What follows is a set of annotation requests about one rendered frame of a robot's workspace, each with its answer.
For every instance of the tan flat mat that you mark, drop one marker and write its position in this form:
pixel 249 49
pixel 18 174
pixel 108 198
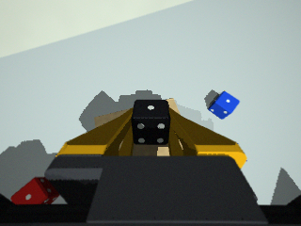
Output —
pixel 139 149

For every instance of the red die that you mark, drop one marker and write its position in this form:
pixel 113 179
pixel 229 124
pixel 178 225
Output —
pixel 37 191

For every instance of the blue die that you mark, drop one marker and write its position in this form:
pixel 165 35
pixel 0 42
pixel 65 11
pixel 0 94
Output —
pixel 223 105

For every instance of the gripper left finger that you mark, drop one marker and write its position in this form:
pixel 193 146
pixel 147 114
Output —
pixel 104 139

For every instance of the black die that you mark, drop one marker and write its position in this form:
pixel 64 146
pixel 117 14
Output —
pixel 150 122

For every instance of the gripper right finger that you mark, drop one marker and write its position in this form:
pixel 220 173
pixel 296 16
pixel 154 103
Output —
pixel 199 140

